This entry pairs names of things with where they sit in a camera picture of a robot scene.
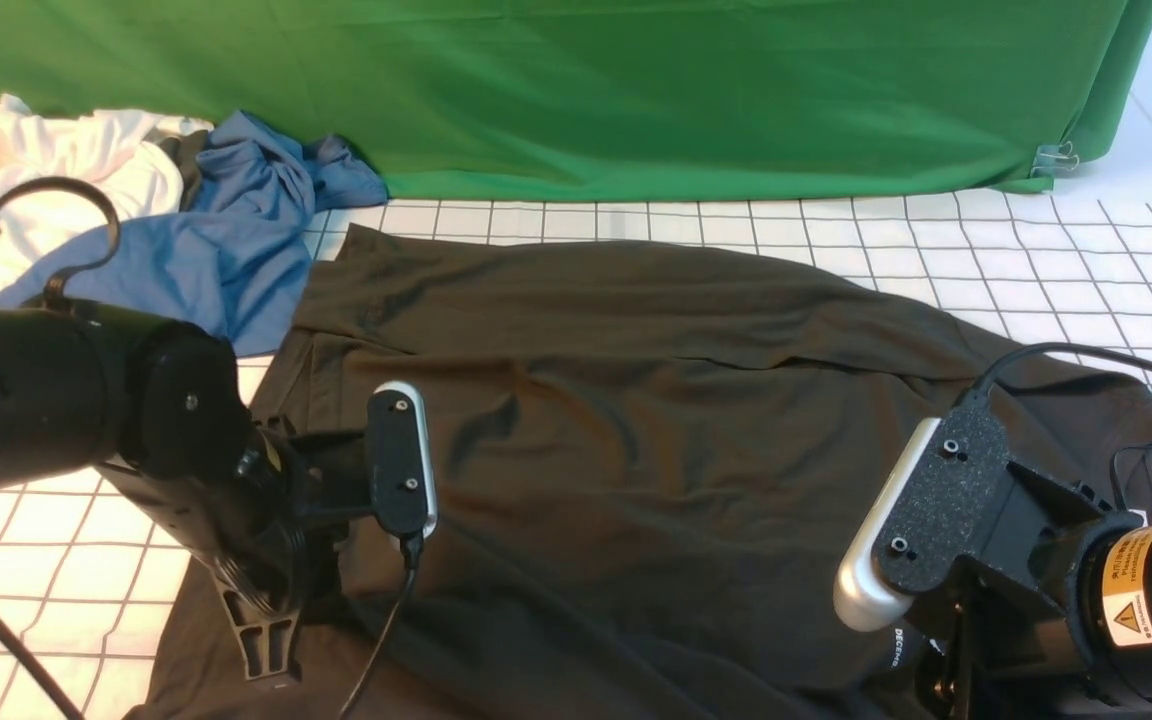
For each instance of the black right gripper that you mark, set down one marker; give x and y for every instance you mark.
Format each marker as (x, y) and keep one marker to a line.
(1027, 638)

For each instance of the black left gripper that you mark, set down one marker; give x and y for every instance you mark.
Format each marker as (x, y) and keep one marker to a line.
(262, 508)

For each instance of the dark gray long-sleeved shirt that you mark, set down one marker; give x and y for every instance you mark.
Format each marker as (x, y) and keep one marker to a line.
(649, 460)

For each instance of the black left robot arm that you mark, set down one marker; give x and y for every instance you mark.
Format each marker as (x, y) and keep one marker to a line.
(153, 405)

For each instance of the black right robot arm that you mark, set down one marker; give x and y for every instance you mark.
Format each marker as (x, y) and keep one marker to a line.
(1124, 591)

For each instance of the blue shirt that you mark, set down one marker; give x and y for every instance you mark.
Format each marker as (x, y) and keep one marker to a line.
(232, 259)

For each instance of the white shirt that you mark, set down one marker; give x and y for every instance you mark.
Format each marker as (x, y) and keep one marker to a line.
(118, 151)

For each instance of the metal binder clip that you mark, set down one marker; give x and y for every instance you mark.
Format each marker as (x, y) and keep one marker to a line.
(1054, 160)

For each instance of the green backdrop cloth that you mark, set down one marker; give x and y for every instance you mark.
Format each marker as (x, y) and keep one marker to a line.
(583, 101)

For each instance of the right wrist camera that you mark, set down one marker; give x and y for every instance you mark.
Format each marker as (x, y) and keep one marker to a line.
(934, 511)

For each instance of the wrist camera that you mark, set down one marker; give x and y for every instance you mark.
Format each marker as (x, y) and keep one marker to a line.
(399, 462)
(934, 511)

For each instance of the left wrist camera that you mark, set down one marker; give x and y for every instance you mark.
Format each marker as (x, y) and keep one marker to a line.
(399, 462)

